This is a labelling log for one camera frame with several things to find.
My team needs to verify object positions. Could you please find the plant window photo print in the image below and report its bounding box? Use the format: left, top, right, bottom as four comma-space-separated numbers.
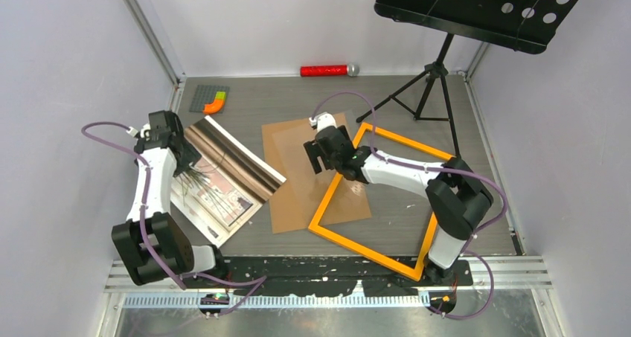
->
171, 116, 286, 247

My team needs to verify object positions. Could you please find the clear acrylic glazing sheet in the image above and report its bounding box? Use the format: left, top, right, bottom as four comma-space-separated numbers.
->
271, 118, 371, 224

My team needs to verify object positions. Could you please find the brown hardboard backing panel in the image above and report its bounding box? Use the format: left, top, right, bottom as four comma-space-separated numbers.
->
261, 118, 372, 234

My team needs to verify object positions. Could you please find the orange wooden picture frame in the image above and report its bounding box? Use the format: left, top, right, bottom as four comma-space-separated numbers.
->
307, 122, 457, 283

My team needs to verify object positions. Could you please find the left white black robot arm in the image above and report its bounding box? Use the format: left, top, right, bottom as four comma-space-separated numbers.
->
111, 111, 228, 288

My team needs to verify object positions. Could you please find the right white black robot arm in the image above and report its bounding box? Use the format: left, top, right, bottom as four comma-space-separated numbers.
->
304, 123, 493, 286

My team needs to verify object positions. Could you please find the orange curved block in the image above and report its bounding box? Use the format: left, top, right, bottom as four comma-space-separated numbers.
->
202, 98, 225, 115

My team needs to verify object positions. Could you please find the grey lego baseplate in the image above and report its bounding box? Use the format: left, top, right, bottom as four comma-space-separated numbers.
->
189, 85, 230, 114

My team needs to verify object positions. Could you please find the red cylinder silver cap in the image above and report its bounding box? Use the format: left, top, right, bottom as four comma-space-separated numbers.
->
299, 63, 360, 77

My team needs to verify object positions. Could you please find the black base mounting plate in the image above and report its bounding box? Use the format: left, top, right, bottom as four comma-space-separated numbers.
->
224, 256, 473, 298

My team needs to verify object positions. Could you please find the black music stand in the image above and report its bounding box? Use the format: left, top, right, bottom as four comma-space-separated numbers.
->
374, 0, 579, 155

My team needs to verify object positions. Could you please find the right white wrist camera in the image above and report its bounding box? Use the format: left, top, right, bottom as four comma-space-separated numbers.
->
309, 112, 336, 132

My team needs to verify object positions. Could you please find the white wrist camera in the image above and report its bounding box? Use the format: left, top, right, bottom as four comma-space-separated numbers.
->
309, 112, 336, 132
126, 124, 150, 139

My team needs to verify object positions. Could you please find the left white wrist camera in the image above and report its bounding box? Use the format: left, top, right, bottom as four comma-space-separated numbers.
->
126, 124, 150, 139

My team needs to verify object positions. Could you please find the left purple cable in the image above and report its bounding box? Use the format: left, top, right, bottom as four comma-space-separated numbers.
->
81, 121, 268, 318

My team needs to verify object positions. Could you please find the aluminium front rail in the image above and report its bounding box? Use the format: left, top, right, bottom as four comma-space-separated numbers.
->
104, 257, 553, 311

